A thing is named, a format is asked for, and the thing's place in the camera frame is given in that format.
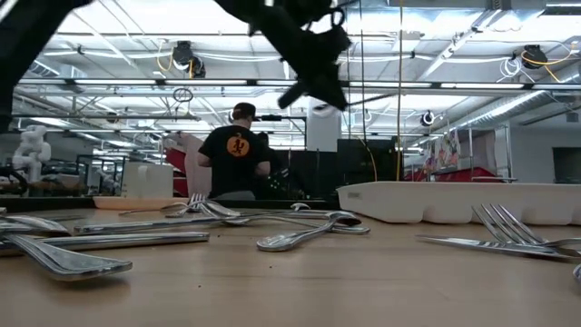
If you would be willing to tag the black metal rack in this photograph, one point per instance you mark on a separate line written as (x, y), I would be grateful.
(100, 156)

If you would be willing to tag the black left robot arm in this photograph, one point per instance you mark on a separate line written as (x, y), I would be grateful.
(27, 54)

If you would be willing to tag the red plastic storage bin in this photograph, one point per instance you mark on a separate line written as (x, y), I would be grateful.
(463, 175)

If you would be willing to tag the colourful printed poster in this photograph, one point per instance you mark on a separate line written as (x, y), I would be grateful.
(447, 150)

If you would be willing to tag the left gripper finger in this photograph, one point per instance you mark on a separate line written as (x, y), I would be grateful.
(340, 95)
(330, 96)

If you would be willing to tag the person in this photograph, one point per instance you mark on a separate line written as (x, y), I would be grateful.
(233, 168)

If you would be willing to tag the white mug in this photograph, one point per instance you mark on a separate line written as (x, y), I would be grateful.
(154, 179)

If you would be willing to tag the silver ventilation duct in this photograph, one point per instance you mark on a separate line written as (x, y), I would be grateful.
(522, 102)

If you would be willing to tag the black panel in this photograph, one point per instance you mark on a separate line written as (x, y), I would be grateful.
(363, 159)

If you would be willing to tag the beige panel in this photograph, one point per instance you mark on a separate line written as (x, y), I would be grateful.
(195, 163)

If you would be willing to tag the white cutlery tray organizer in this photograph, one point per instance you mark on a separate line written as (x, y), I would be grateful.
(408, 200)

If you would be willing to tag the scattered silver cutlery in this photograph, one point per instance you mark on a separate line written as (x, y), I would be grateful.
(45, 203)

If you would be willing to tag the white robot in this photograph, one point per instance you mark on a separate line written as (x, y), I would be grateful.
(32, 150)

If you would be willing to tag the ceiling light strip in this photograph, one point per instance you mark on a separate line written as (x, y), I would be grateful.
(136, 82)

